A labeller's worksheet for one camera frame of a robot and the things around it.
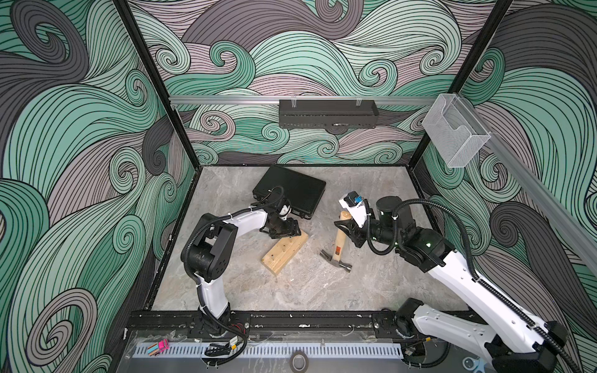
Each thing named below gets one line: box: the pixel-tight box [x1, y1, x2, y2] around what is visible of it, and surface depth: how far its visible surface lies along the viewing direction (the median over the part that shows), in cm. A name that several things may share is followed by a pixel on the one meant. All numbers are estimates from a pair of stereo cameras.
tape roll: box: [289, 349, 310, 373], surface depth 67 cm
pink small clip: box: [157, 338, 170, 353], surface depth 70 cm
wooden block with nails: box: [261, 230, 309, 276], surface depth 88 cm
